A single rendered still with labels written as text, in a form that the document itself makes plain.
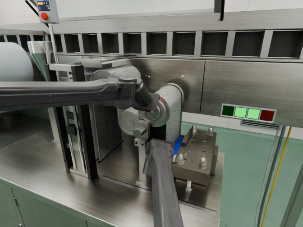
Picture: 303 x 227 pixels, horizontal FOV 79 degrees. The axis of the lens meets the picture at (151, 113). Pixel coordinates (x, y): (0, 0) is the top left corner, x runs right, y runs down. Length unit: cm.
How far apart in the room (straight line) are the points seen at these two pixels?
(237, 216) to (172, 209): 174
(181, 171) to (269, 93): 57
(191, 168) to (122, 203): 32
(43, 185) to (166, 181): 71
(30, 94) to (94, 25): 93
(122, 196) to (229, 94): 72
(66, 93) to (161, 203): 30
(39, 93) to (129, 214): 57
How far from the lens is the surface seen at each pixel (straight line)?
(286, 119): 110
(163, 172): 49
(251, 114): 106
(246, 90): 103
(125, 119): 86
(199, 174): 82
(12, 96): 42
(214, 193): 93
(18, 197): 127
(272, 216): 227
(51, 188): 102
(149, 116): 78
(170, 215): 39
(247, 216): 216
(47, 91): 43
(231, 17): 102
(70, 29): 142
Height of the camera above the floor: 152
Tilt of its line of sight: 21 degrees down
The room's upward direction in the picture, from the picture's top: straight up
